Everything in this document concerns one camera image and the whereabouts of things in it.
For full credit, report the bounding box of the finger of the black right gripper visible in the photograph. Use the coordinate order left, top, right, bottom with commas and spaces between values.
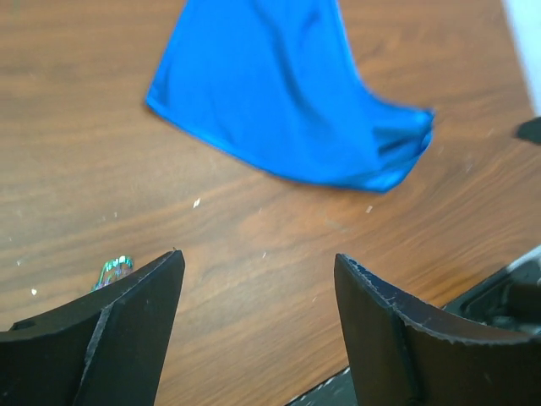
515, 118, 541, 145

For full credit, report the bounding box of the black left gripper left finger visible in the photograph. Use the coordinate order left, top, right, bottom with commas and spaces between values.
1, 250, 185, 405

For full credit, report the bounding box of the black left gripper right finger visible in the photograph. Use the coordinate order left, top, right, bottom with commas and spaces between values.
334, 253, 541, 406

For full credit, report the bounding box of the blue cloth napkin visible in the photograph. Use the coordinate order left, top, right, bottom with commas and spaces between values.
146, 1, 434, 193

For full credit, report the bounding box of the iridescent metal fork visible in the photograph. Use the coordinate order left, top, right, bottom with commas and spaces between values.
91, 255, 134, 292

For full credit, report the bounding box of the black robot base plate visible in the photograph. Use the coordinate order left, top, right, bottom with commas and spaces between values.
291, 247, 541, 406

